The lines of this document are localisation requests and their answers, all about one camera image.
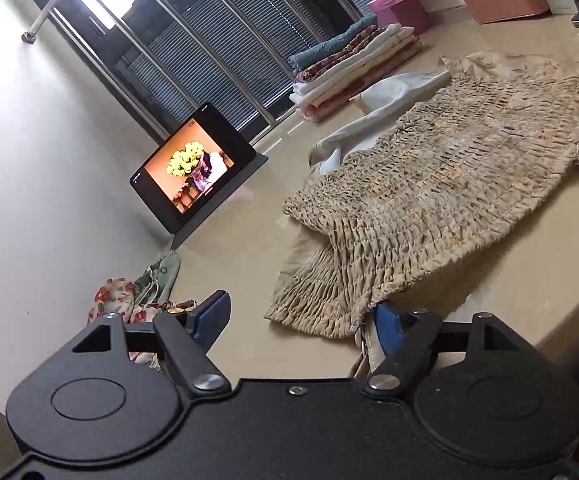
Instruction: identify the beige smocked dress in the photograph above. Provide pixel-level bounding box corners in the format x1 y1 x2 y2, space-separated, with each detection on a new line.
264 50 579 377

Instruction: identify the black tablet with folio case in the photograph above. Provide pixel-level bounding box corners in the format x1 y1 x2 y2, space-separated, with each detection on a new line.
129 102 269 251

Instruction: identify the teal folded knit garment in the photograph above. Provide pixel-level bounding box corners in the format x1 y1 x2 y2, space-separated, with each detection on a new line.
288 14 379 73

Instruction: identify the magenta square box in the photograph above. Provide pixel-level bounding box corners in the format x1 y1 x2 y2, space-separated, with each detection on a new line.
378 0 433 36

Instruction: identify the stainless steel window railing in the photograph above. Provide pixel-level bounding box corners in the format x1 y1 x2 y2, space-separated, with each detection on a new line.
22 0 385 151

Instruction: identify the sage green drawstring garment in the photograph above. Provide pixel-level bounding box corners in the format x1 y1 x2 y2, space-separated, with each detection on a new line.
134 250 182 306

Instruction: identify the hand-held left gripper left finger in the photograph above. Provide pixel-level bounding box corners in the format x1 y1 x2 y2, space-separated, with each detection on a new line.
72 289 232 402

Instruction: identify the red floral garment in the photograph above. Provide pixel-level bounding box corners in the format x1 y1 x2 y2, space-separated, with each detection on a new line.
88 276 197 372

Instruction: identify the dark framed window with blinds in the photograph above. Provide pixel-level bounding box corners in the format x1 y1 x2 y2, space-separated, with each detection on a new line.
16 0 450 155

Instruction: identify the dark red patterned folded garment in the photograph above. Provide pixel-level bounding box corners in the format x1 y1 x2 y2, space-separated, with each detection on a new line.
295 24 387 83

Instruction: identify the cream folded garment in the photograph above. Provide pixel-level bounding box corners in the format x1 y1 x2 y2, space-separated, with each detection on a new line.
294 35 420 112

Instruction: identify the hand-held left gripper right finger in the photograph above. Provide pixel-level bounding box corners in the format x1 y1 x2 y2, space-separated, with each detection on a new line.
363 301 520 402

